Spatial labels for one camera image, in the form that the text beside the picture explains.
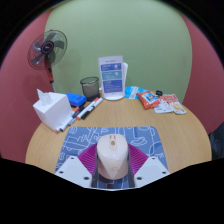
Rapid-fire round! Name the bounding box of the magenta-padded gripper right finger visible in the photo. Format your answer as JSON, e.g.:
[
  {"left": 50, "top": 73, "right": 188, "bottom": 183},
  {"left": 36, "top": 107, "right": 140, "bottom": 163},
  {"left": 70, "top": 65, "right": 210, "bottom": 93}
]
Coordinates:
[{"left": 127, "top": 143, "right": 171, "bottom": 189}]

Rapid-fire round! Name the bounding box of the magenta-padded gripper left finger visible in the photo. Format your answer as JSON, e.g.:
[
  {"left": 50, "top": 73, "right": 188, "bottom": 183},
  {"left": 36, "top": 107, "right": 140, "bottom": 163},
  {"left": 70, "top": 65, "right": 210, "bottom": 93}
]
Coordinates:
[{"left": 54, "top": 143, "right": 100, "bottom": 189}]

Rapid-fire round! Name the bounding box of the cream white computer mouse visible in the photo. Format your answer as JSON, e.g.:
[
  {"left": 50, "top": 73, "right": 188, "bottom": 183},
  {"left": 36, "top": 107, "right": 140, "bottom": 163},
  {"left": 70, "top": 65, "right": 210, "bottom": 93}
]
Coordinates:
[{"left": 96, "top": 133, "right": 130, "bottom": 181}]

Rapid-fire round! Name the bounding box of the blue patterned mouse pad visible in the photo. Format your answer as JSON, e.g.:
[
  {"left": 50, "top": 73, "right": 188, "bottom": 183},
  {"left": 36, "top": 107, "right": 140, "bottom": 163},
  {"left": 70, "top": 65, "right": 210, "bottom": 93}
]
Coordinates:
[{"left": 54, "top": 125, "right": 169, "bottom": 190}]

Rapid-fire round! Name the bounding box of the red-capped whiteboard marker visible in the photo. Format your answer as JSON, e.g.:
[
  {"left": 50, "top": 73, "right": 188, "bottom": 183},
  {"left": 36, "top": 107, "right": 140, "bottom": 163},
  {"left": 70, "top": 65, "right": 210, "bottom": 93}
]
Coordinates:
[
  {"left": 75, "top": 97, "right": 100, "bottom": 120},
  {"left": 54, "top": 105, "right": 80, "bottom": 134}
]

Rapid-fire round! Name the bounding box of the black-capped whiteboard marker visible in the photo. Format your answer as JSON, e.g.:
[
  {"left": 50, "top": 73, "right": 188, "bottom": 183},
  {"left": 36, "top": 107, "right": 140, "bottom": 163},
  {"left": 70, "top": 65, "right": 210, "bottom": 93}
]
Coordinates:
[
  {"left": 61, "top": 103, "right": 86, "bottom": 131},
  {"left": 80, "top": 97, "right": 104, "bottom": 121}
]

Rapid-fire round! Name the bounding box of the white tissue box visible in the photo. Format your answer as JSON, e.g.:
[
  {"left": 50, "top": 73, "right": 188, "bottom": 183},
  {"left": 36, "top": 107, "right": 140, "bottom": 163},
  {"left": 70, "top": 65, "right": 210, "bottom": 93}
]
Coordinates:
[{"left": 32, "top": 88, "right": 73, "bottom": 132}]

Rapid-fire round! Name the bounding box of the white and orange snack packet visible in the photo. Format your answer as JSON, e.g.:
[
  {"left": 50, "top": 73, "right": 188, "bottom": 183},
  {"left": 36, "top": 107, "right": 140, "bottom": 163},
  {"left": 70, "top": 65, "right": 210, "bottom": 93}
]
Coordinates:
[{"left": 153, "top": 93, "right": 188, "bottom": 115}]

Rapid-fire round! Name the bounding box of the red snack packet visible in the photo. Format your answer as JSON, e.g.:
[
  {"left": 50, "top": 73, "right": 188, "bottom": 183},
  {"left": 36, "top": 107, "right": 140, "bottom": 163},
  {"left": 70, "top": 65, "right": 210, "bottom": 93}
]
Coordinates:
[{"left": 135, "top": 90, "right": 162, "bottom": 111}]

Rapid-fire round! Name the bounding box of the blue whiteboard eraser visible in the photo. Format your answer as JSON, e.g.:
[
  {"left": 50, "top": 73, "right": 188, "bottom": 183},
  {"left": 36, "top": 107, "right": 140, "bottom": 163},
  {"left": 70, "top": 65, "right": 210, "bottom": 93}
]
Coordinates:
[{"left": 65, "top": 92, "right": 88, "bottom": 108}]

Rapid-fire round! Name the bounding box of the light blue snack packet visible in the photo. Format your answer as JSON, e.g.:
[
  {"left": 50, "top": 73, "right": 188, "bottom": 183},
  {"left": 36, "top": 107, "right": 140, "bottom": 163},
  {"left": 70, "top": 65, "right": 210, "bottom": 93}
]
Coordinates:
[{"left": 124, "top": 85, "right": 148, "bottom": 100}]

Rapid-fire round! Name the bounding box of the dark mesh pen cup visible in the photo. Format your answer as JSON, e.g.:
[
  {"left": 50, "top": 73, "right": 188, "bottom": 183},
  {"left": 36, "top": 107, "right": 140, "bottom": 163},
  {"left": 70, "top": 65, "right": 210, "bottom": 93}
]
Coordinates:
[{"left": 79, "top": 76, "right": 101, "bottom": 103}]

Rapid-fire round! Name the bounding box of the white card stand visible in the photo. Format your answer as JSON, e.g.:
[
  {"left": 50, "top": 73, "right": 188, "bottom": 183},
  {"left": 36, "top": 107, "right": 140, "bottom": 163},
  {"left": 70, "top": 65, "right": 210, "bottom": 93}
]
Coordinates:
[{"left": 122, "top": 62, "right": 130, "bottom": 98}]

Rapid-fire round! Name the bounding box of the blue and white sign stand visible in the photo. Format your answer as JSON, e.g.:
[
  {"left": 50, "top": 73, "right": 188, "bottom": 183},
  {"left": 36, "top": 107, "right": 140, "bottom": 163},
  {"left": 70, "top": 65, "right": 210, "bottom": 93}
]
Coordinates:
[{"left": 98, "top": 55, "right": 126, "bottom": 101}]

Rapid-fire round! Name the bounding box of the black standing fan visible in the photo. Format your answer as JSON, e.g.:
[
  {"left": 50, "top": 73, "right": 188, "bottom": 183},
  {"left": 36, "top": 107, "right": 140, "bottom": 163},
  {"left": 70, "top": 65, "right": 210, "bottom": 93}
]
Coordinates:
[{"left": 27, "top": 29, "right": 68, "bottom": 93}]

